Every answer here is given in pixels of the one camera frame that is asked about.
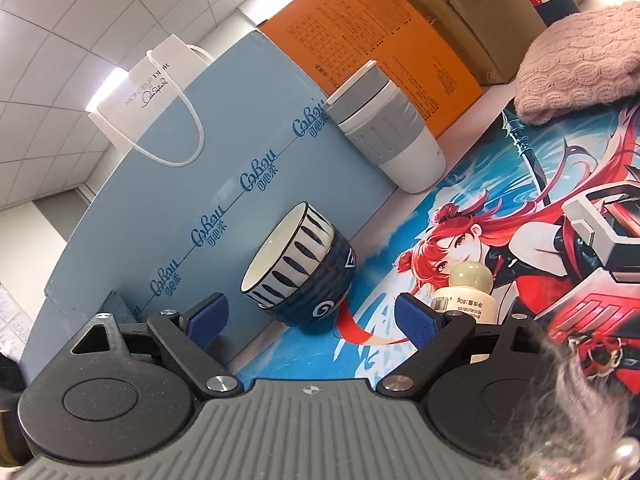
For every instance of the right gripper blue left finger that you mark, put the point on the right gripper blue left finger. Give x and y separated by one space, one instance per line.
203 323

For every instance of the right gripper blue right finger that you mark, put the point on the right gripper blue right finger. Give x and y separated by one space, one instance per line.
417 321

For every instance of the cream lotion tube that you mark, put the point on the cream lotion tube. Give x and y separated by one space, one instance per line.
468 291

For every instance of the dark blue storage box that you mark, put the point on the dark blue storage box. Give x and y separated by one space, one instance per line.
116 306

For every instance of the light blue cardboard box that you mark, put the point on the light blue cardboard box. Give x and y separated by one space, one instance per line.
183 217

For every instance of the blue white ceramic bowl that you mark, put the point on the blue white ceramic bowl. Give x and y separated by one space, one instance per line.
303 270

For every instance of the anime print desk mat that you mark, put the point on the anime print desk mat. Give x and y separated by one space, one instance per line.
533 204

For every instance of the white grey travel cup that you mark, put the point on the white grey travel cup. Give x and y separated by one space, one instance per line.
378 118

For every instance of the white paper shopping bag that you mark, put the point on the white paper shopping bag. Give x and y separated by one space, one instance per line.
129 101

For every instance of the orange cardboard box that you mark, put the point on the orange cardboard box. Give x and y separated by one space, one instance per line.
331 39

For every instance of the pink knitted cloth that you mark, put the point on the pink knitted cloth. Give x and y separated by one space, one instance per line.
586 59

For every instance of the brown cardboard box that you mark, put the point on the brown cardboard box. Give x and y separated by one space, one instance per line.
490 36

